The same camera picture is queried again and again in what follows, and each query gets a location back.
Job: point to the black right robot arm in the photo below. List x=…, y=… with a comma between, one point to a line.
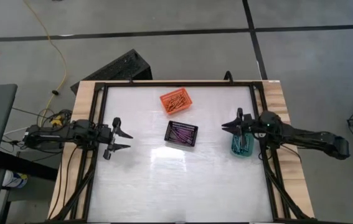
x=307, y=137

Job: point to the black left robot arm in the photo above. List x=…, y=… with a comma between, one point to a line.
x=58, y=133

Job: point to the black plastic basket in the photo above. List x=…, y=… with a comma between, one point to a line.
x=180, y=124

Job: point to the white bucket with label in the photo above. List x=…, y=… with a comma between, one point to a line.
x=14, y=180

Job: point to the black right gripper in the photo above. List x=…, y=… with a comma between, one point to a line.
x=247, y=124

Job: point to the black curved bracket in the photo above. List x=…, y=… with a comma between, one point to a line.
x=228, y=72

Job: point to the teal plastic bin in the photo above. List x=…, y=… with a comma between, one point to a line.
x=248, y=154

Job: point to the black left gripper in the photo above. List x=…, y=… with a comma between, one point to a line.
x=109, y=137

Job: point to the orange plastic basket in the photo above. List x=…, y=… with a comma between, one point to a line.
x=163, y=102

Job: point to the black aluminium table frame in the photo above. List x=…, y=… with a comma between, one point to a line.
x=195, y=83

